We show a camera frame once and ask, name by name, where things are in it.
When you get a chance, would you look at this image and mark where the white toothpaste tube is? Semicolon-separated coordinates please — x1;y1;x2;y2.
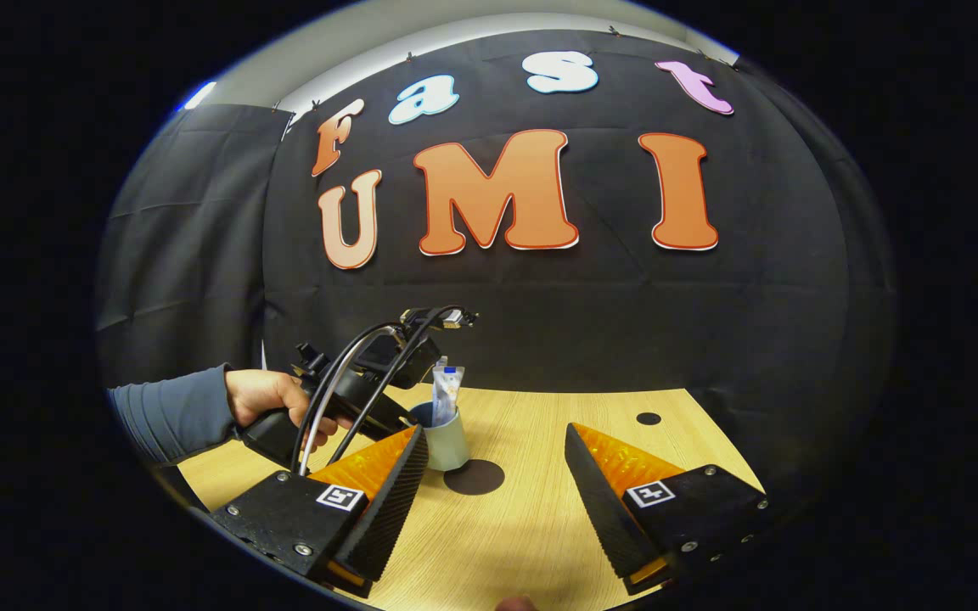
431;356;464;427

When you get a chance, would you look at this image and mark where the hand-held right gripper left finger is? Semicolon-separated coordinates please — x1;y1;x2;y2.
209;424;430;595

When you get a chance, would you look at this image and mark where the black backdrop cloth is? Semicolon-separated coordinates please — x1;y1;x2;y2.
261;30;851;476

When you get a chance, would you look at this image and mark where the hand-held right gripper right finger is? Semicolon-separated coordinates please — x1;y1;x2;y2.
564;423;770;597

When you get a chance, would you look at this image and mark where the dark round coaster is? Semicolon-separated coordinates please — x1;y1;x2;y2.
443;459;506;496

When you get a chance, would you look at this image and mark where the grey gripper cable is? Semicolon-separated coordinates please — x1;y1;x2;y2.
294;322;405;476

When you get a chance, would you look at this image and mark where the black side curtain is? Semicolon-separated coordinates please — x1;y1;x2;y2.
735;59;897;510
97;104;295;387

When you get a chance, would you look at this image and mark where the wooden desktop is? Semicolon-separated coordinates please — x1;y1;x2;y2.
177;384;766;611

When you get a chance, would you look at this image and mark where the light blue cup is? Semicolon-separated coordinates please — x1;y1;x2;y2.
408;401;470;473

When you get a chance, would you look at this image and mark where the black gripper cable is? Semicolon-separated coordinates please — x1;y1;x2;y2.
328;305;466;466

